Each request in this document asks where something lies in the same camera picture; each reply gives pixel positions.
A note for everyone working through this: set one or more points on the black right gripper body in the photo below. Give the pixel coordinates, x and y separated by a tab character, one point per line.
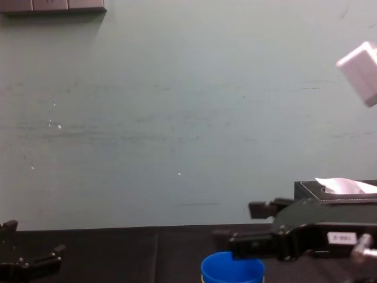
306	224

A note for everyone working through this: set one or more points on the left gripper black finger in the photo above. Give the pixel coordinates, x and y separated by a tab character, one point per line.
44	261
7	236

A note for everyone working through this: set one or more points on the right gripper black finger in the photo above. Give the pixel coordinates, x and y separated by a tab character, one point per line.
253	244
260	210

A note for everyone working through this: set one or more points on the blue plastic cup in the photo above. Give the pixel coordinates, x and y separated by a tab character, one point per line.
232	269

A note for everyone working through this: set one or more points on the black tissue box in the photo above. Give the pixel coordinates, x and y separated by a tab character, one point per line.
306	191

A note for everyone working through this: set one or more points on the white tissue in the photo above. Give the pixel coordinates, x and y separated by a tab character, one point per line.
341	185

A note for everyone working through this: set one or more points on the black table cloth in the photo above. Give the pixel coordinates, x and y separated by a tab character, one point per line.
123	256

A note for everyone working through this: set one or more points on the dark wall switch panel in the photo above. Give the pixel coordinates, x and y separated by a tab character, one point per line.
53	5

